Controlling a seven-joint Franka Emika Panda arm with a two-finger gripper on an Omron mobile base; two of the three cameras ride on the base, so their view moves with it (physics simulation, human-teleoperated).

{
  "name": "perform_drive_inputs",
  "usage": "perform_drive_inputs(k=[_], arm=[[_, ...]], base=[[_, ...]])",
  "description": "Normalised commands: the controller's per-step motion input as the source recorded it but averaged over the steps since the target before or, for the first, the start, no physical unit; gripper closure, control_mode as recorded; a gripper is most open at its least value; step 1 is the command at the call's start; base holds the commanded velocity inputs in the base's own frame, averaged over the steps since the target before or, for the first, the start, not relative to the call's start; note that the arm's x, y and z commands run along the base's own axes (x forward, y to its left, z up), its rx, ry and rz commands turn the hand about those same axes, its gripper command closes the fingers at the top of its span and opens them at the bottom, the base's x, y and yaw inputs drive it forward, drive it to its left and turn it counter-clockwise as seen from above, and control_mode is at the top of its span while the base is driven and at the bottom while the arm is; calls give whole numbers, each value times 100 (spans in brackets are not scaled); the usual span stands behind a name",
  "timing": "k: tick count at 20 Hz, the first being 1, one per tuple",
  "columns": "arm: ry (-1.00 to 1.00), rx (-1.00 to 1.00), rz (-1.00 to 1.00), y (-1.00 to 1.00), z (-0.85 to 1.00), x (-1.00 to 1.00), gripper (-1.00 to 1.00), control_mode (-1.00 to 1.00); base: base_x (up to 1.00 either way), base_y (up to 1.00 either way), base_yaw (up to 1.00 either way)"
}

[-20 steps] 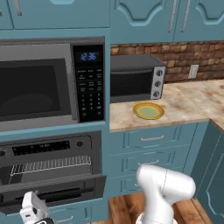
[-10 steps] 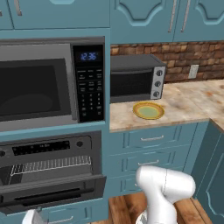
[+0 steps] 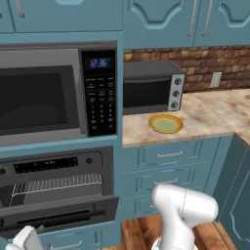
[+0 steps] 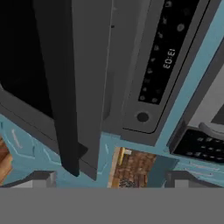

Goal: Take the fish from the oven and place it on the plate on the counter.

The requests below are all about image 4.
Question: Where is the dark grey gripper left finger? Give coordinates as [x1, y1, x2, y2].
[8, 171, 57, 189]

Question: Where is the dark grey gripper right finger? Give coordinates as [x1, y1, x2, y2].
[165, 171, 223, 189]

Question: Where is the grey oven with clock panel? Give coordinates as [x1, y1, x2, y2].
[0, 0, 223, 156]

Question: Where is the dark grey oven door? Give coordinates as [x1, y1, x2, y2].
[31, 0, 114, 180]

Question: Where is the blue drawer front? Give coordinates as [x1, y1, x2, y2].
[163, 151, 224, 188]

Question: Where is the blue cupboard door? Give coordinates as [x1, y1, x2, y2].
[0, 113, 114, 188]

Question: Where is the grey appliance with black keypad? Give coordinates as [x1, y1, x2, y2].
[168, 38, 224, 165]

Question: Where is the pale drawer handle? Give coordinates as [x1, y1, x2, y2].
[188, 162, 219, 178]

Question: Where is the pale cupboard handle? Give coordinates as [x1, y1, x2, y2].
[10, 129, 25, 150]

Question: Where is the grey appliance handle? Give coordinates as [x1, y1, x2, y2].
[198, 122, 224, 138]

